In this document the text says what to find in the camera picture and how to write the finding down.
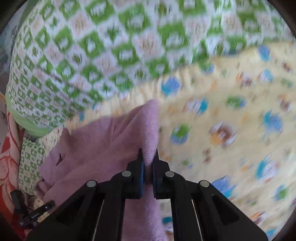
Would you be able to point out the pink knitted sweater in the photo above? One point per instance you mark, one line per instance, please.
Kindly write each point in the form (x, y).
(97, 152)

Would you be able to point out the green checkered frog quilt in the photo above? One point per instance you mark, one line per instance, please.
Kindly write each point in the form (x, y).
(71, 55)

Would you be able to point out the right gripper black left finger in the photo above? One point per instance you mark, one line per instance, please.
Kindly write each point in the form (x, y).
(111, 197)

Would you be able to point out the yellow cartoon bear bedsheet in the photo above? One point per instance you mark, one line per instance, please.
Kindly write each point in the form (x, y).
(233, 126)

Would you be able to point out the red floral blanket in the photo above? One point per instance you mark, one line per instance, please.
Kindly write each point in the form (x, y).
(10, 161)

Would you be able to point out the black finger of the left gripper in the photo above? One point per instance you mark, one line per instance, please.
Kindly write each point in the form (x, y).
(30, 219)
(19, 202)

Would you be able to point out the green checkered pillow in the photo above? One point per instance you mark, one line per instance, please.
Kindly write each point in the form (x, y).
(32, 157)

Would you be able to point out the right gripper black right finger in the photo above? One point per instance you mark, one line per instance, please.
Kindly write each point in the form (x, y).
(174, 187)

